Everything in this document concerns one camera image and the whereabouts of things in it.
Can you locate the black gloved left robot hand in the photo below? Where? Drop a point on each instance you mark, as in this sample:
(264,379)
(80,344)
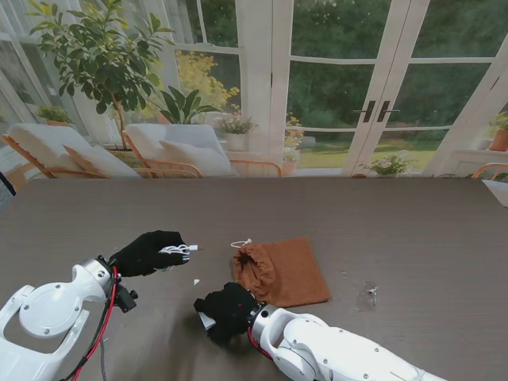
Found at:
(139,258)

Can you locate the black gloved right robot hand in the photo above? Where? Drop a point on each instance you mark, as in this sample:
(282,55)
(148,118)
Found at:
(232,309)

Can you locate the silver charger head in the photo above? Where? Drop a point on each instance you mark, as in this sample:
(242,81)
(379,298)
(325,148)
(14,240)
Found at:
(207,320)

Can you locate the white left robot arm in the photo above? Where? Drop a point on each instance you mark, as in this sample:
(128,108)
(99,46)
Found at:
(47,309)

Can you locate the small clear plastic scrap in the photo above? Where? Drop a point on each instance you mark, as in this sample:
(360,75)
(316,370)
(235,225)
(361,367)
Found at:
(369,295)

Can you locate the orange rattan side chair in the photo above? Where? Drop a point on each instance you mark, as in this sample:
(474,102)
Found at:
(258,166)

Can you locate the dark object at table edge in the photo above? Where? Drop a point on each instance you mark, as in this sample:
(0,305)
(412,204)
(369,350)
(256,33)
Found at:
(6,186)

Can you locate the flowers in white pot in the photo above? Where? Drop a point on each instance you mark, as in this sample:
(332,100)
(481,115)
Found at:
(237,139)

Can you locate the broad-leaf green plant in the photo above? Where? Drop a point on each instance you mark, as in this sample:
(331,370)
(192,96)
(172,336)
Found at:
(182,105)

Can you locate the yellow flowers in pale pot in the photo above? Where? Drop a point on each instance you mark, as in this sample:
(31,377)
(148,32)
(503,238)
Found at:
(291,158)

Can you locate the small plant in terracotta pot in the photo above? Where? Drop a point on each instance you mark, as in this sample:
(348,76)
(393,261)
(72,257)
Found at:
(53,116)

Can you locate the white flowering potted plant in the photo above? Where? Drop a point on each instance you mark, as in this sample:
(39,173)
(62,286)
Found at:
(387,166)

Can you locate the white paper sheet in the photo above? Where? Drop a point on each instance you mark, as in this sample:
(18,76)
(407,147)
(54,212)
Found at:
(498,192)

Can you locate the white french double door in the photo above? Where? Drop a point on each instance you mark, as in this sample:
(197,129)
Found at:
(391,60)

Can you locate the green plant in orange pot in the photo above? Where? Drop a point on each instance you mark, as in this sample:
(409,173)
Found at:
(499,139)

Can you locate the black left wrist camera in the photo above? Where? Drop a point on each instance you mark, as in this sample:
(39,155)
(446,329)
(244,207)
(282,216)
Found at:
(125,299)

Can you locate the orange curved chair frame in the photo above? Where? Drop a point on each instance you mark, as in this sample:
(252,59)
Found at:
(486,170)

